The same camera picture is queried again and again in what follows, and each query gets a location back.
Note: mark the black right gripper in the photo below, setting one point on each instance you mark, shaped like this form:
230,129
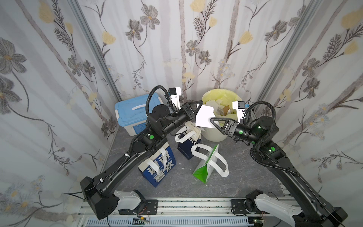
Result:
230,127

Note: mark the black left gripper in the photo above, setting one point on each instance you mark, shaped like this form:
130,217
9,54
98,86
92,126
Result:
186,113

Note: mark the white receipt bag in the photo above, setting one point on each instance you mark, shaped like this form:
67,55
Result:
203,117

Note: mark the navy paper bag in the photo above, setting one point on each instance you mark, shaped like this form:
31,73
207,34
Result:
155,168
188,136

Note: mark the green white paper bag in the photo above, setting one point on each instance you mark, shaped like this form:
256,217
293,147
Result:
210,160

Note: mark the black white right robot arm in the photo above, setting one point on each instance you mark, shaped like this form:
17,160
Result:
259,128

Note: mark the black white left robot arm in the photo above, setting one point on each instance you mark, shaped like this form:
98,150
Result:
162,120

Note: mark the torn paper pieces in bin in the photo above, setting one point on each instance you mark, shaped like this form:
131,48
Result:
221,110

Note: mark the cream round trash bin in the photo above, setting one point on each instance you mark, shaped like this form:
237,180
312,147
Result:
213,135

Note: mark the yellow-green bin liner bag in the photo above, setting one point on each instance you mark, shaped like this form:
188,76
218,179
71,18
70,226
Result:
227,97

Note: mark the blue lidded storage box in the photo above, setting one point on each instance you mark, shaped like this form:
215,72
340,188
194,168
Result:
131,114

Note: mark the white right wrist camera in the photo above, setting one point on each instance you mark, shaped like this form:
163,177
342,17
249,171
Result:
239,107

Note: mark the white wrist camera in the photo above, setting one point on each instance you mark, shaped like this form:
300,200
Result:
239,107
174,94

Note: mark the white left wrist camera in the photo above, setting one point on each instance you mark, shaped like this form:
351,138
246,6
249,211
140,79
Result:
174,94

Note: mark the right aluminium frame post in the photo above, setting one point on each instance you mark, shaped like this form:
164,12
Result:
284,31

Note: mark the aluminium frame post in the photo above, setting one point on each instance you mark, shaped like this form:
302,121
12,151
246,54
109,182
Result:
96,50
284,31

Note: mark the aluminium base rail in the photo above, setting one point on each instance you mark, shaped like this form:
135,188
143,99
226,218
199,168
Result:
194,207

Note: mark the white slotted cable duct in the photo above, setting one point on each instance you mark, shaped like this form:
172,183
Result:
170,222

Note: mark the left aluminium frame post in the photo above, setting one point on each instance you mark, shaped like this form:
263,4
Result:
96,50

